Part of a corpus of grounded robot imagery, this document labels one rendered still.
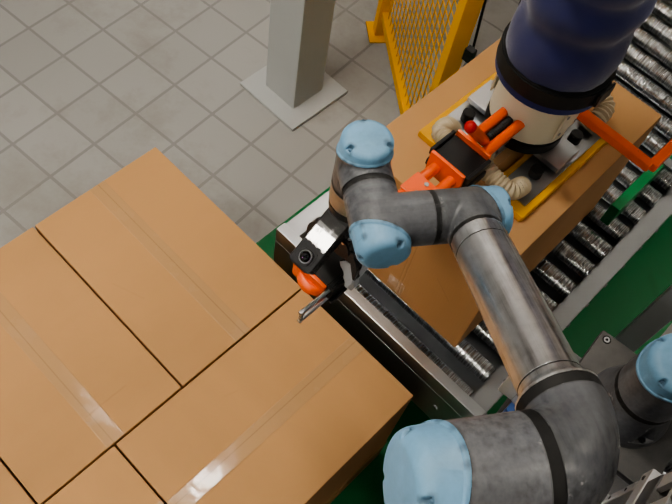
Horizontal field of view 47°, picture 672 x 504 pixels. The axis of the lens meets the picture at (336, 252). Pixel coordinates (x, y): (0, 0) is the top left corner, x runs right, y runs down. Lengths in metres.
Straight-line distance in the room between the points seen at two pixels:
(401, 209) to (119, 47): 2.38
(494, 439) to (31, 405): 1.38
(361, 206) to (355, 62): 2.27
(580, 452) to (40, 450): 1.38
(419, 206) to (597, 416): 0.37
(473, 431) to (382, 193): 0.38
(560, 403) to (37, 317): 1.48
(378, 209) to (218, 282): 1.07
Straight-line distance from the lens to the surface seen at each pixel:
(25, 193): 2.91
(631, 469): 1.52
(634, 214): 2.44
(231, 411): 1.90
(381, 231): 0.99
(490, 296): 0.94
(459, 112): 1.73
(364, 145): 1.04
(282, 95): 3.06
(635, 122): 1.91
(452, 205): 1.04
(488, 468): 0.75
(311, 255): 1.19
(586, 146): 1.78
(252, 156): 2.92
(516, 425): 0.78
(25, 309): 2.06
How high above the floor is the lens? 2.35
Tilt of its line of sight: 60 degrees down
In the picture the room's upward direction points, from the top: 13 degrees clockwise
